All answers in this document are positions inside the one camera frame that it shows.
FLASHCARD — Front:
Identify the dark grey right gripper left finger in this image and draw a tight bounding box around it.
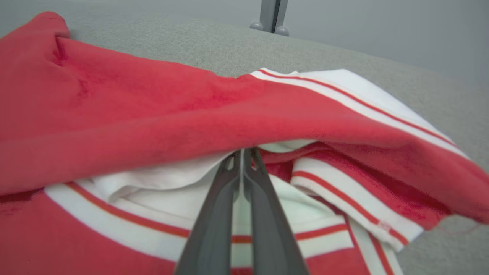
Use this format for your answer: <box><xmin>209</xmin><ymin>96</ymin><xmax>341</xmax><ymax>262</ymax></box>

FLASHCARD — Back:
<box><xmin>174</xmin><ymin>150</ymin><xmax>243</xmax><ymax>275</ymax></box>

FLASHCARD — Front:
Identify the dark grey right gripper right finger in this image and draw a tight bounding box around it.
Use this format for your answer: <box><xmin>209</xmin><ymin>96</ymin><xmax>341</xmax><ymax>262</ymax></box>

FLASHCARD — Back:
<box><xmin>244</xmin><ymin>148</ymin><xmax>310</xmax><ymax>275</ymax></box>

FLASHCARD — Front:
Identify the red jersey black lettering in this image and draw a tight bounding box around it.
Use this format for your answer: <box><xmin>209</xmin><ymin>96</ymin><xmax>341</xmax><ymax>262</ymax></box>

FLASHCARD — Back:
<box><xmin>0</xmin><ymin>11</ymin><xmax>489</xmax><ymax>275</ymax></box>

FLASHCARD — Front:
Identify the wide grey metal partition post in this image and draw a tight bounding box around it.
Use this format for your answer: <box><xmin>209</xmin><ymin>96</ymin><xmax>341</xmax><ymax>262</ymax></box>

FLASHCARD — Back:
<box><xmin>250</xmin><ymin>0</ymin><xmax>290</xmax><ymax>37</ymax></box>

